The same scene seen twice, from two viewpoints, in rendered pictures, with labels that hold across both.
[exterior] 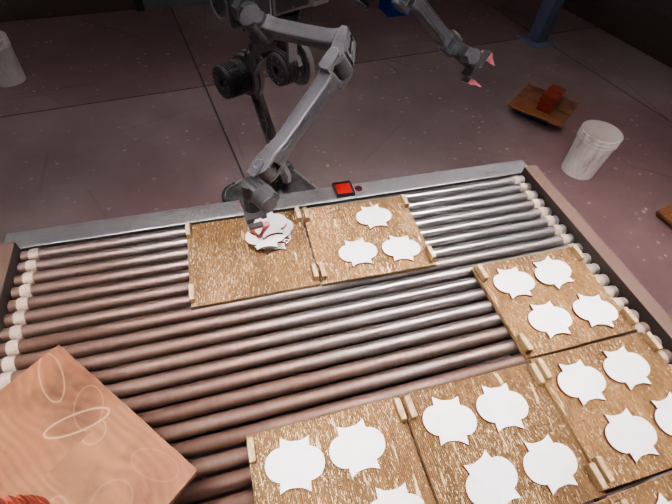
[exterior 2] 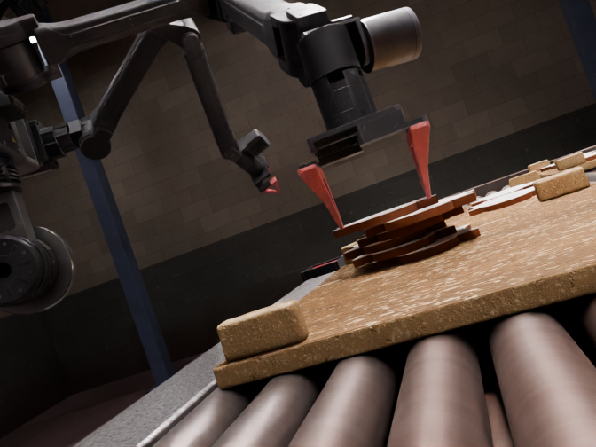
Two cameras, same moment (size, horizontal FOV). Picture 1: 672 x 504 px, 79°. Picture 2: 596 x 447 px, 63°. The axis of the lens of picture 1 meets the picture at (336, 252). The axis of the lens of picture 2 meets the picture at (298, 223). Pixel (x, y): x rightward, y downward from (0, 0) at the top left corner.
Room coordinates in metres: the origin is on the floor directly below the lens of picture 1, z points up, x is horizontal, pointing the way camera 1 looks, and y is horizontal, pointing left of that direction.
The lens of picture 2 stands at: (0.68, 0.75, 1.00)
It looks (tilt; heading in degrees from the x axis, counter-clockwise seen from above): 1 degrees up; 308
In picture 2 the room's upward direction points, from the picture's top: 20 degrees counter-clockwise
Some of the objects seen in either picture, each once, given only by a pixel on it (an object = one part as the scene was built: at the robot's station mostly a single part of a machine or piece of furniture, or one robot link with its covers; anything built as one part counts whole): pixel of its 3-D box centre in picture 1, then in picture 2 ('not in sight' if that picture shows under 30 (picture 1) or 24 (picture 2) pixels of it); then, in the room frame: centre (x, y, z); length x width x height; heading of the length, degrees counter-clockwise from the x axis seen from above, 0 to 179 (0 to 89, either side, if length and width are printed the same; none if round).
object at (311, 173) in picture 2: not in sight; (340, 184); (0.96, 0.30, 1.04); 0.07 x 0.07 x 0.09; 28
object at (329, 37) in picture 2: (251, 189); (333, 56); (0.93, 0.28, 1.17); 0.07 x 0.06 x 0.07; 47
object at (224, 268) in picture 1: (250, 254); (464, 256); (0.86, 0.29, 0.93); 0.41 x 0.35 x 0.02; 109
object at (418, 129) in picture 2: (257, 225); (401, 160); (0.90, 0.27, 1.04); 0.07 x 0.07 x 0.09; 28
